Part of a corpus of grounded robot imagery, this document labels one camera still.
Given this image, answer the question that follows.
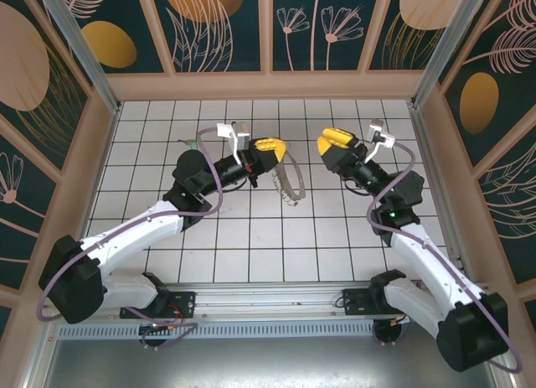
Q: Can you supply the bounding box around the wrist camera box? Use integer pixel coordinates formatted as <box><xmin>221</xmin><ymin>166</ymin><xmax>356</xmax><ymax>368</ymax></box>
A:
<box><xmin>216</xmin><ymin>121</ymin><xmax>253</xmax><ymax>165</ymax></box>
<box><xmin>365</xmin><ymin>118</ymin><xmax>397</xmax><ymax>163</ymax></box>

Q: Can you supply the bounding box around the side panel with single flower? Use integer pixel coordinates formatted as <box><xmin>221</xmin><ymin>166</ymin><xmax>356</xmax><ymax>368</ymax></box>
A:
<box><xmin>0</xmin><ymin>122</ymin><xmax>59</xmax><ymax>291</ymax></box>

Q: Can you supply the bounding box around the wall panel with flower outlines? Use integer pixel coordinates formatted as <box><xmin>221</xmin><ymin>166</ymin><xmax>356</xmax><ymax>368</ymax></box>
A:
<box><xmin>271</xmin><ymin>0</ymin><xmax>366</xmax><ymax>74</ymax></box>

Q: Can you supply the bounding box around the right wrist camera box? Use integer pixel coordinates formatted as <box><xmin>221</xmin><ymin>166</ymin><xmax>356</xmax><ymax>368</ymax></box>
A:
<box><xmin>365</xmin><ymin>118</ymin><xmax>397</xmax><ymax>163</ymax></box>

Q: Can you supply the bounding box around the wall panel with leaf outlines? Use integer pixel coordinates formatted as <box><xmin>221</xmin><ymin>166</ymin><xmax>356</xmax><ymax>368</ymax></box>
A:
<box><xmin>149</xmin><ymin>0</ymin><xmax>268</xmax><ymax>74</ymax></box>

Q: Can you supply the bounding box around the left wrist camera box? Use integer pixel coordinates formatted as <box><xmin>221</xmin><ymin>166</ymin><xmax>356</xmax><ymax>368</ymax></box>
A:
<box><xmin>216</xmin><ymin>121</ymin><xmax>253</xmax><ymax>165</ymax></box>

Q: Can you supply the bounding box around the aluminium frame post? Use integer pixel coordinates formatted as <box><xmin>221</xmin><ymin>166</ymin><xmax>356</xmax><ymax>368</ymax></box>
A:
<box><xmin>33</xmin><ymin>0</ymin><xmax>122</xmax><ymax>115</ymax></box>
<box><xmin>410</xmin><ymin>0</ymin><xmax>491</xmax><ymax>108</ymax></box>

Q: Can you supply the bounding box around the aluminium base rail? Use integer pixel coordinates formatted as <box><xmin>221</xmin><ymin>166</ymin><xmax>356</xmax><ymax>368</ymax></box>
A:
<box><xmin>39</xmin><ymin>280</ymin><xmax>499</xmax><ymax>323</ymax></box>

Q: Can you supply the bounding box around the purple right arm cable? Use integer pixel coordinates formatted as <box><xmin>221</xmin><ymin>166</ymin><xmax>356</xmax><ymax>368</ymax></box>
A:
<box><xmin>366</xmin><ymin>142</ymin><xmax>524</xmax><ymax>375</ymax></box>

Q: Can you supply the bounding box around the side panel with large pale disc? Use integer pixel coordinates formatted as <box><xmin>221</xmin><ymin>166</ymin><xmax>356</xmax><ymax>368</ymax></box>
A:
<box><xmin>0</xmin><ymin>0</ymin><xmax>94</xmax><ymax>173</ymax></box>

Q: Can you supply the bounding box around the small circuit board with wires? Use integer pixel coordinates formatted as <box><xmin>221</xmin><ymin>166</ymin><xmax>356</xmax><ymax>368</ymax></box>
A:
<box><xmin>139</xmin><ymin>322</ymin><xmax>179</xmax><ymax>335</ymax></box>

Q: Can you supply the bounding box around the grey metal sheet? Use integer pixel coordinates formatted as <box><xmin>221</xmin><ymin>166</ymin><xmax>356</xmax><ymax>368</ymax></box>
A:
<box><xmin>24</xmin><ymin>336</ymin><xmax>516</xmax><ymax>388</ymax></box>

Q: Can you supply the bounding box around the wall panel with pale disc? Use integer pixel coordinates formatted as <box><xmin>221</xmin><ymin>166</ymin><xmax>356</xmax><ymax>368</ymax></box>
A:
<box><xmin>367</xmin><ymin>0</ymin><xmax>474</xmax><ymax>72</ymax></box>

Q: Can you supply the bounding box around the side panel with feather leaf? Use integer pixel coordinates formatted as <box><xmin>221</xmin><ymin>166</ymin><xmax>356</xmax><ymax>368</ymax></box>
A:
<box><xmin>472</xmin><ymin>138</ymin><xmax>536</xmax><ymax>287</ymax></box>

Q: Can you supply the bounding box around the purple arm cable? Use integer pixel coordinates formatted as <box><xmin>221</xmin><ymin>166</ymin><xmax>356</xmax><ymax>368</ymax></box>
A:
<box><xmin>36</xmin><ymin>127</ymin><xmax>225</xmax><ymax>352</ymax></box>
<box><xmin>366</xmin><ymin>142</ymin><xmax>524</xmax><ymax>375</ymax></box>

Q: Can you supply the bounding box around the side panel with amber oval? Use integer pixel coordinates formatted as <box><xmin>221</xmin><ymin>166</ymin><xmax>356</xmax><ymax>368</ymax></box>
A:
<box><xmin>437</xmin><ymin>0</ymin><xmax>536</xmax><ymax>169</ymax></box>

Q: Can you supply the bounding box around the grey slotted cable duct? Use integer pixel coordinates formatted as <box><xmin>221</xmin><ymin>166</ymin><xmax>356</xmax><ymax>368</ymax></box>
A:
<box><xmin>56</xmin><ymin>323</ymin><xmax>403</xmax><ymax>339</ymax></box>

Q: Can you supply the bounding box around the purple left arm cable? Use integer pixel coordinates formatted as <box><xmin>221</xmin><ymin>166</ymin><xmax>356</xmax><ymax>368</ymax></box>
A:
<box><xmin>36</xmin><ymin>127</ymin><xmax>225</xmax><ymax>352</ymax></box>

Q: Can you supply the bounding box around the wall panel with yellow oval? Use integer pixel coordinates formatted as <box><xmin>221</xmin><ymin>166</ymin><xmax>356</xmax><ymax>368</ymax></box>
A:
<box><xmin>52</xmin><ymin>0</ymin><xmax>169</xmax><ymax>75</ymax></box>

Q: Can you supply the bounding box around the aluminium side rail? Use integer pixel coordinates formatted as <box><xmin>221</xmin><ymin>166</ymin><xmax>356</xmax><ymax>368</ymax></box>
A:
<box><xmin>408</xmin><ymin>102</ymin><xmax>477</xmax><ymax>282</ymax></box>

